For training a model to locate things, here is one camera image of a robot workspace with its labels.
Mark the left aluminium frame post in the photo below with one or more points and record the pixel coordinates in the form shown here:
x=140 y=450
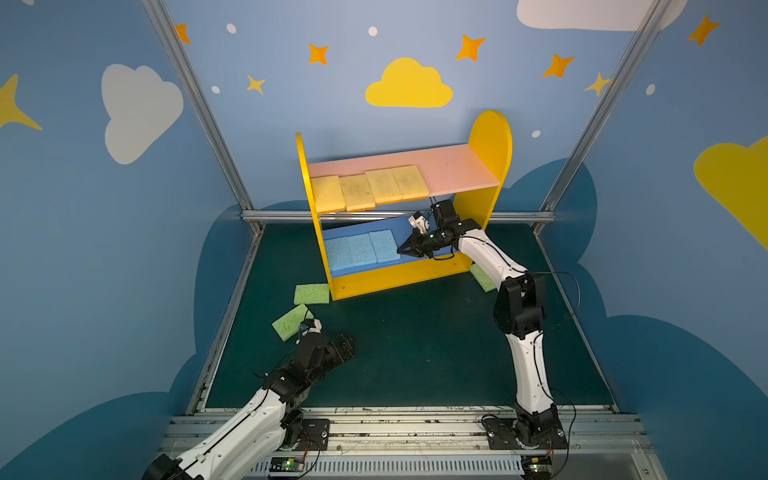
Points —
x=161 y=20

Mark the green circuit board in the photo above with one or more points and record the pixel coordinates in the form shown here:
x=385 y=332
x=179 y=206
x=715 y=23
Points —
x=537 y=467
x=286 y=466

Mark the right green circuit board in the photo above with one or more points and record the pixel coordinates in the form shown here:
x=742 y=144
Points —
x=537 y=467

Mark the blue sponge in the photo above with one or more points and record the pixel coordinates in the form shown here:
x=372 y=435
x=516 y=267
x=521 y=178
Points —
x=361 y=250
x=384 y=246
x=339 y=254

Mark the rear aluminium frame bar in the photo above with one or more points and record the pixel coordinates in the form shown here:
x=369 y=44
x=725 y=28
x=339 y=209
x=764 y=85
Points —
x=293 y=216

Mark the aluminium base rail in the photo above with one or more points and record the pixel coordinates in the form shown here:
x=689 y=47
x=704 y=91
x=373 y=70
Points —
x=449 y=443

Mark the left green circuit board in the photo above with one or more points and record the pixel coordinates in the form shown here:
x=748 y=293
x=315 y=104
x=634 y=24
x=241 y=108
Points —
x=286 y=466

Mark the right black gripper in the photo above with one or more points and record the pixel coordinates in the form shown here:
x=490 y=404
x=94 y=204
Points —
x=424 y=240

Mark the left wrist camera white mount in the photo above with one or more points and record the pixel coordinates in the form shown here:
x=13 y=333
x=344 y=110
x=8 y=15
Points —
x=309 y=326

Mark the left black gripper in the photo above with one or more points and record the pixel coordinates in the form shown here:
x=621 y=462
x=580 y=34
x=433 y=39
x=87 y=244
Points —
x=309 y=339

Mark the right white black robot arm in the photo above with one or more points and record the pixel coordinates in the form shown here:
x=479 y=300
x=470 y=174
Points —
x=518 y=310

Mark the green sponge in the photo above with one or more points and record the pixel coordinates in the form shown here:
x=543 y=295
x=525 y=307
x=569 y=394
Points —
x=289 y=323
x=312 y=294
x=482 y=278

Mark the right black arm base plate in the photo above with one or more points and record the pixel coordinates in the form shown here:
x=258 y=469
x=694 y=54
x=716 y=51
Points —
x=504 y=433

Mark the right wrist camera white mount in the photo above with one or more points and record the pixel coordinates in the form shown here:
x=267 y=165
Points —
x=419 y=222

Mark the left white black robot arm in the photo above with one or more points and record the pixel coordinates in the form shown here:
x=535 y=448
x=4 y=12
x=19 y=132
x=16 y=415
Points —
x=270 y=420

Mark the yellow sponge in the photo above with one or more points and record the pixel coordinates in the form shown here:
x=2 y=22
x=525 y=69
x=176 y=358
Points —
x=357 y=193
x=327 y=194
x=410 y=183
x=383 y=186

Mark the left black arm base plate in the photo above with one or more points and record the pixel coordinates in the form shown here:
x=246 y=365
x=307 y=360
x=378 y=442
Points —
x=312 y=434

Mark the yellow shelf with coloured boards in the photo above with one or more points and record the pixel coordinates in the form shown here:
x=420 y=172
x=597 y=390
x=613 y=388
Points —
x=463 y=183

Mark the aluminium frame post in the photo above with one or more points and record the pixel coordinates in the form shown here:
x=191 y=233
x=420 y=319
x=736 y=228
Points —
x=640 y=44
x=161 y=20

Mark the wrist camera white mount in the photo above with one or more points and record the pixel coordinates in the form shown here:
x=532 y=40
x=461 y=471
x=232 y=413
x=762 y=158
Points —
x=419 y=222
x=309 y=326

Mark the right aluminium frame post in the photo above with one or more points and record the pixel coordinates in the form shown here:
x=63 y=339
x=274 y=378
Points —
x=640 y=44

